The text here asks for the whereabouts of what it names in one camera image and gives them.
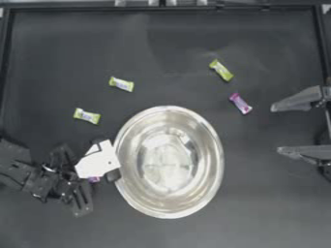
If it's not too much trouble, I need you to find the green candy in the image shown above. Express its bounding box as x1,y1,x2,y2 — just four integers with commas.
107,76,136,93
208,58,235,82
72,107,103,126

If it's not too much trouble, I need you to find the steel bowl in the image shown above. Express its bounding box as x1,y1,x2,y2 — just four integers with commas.
112,105,227,220

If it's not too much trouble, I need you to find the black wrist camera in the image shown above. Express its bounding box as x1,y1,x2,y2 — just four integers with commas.
103,169,123,184

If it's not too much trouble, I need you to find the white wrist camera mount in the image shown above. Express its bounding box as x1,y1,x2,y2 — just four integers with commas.
74,139,123,179

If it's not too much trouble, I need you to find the black table frame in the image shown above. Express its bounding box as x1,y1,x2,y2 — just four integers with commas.
0,0,331,98

